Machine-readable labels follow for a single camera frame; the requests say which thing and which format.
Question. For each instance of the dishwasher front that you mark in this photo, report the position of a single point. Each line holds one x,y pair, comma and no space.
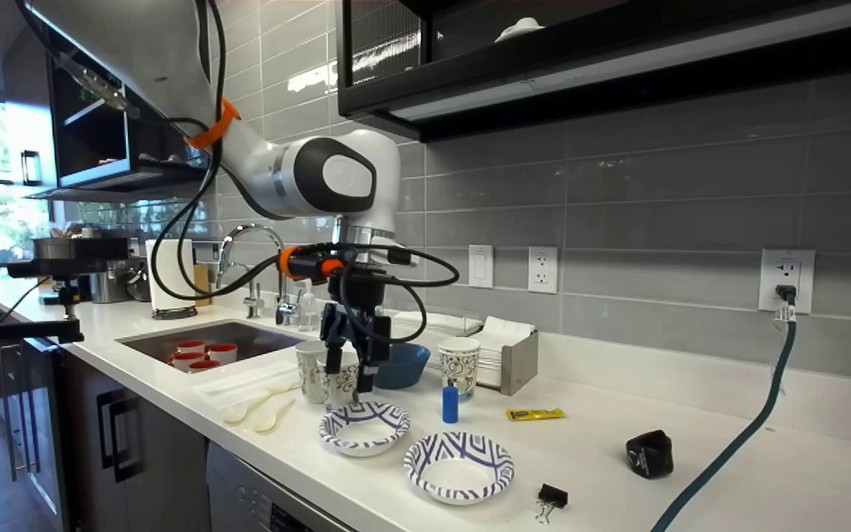
251,498

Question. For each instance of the black binder clip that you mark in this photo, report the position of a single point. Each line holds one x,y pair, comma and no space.
552,494

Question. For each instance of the patterned paper cup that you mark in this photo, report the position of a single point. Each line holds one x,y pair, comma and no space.
460,367
310,380
339,390

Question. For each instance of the yellow packet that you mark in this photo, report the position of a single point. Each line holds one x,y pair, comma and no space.
536,414

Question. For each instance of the clear soap bottle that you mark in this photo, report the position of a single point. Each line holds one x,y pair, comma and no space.
307,312

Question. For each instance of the red cup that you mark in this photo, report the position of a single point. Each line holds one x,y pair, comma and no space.
223,353
190,348
206,365

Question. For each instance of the white paper towel roll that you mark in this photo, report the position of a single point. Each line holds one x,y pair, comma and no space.
165,290

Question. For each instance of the small glass jar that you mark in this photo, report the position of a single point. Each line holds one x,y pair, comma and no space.
30,167

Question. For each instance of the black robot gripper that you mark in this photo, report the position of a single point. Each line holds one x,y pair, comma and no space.
358,306

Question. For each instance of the small blue bottle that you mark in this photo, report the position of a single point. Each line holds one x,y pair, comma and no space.
452,402

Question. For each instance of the dark blue bowl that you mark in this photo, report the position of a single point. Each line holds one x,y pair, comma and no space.
410,365

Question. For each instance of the small blue patterned paper bowl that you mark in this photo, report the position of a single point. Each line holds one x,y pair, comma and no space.
366,430

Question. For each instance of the white wall outlet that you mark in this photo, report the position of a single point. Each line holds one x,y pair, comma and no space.
542,269

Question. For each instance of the small black block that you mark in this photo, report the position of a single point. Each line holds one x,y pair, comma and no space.
652,454

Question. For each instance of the white light switch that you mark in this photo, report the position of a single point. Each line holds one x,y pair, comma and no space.
480,268

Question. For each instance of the black camera stand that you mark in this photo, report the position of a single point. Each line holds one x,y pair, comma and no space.
51,268

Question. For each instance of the white plastic spoon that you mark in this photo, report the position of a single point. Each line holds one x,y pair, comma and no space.
273,417
251,410

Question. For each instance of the steel sink basin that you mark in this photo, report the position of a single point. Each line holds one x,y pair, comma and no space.
251,337

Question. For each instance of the chrome sink faucet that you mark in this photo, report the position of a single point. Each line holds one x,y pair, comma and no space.
251,231

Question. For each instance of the dark upper wall cabinet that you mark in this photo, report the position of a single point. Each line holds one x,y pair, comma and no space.
642,49

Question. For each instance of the white outlet with black plug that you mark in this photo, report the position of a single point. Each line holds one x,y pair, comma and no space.
787,269

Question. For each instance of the large blue patterned paper bowl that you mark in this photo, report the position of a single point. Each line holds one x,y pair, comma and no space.
460,467

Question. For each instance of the dark open wall shelf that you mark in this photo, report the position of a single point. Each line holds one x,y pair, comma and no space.
103,148

